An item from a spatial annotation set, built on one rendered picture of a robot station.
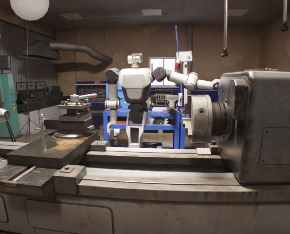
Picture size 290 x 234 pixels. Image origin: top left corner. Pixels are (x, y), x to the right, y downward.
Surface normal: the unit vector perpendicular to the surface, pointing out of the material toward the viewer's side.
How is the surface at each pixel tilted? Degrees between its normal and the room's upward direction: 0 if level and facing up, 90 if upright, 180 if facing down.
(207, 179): 0
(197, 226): 90
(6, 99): 90
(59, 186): 90
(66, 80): 90
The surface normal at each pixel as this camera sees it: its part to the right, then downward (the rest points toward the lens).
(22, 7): 0.19, 0.73
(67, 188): -0.10, 0.18
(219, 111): -0.08, -0.39
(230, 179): 0.00, -0.98
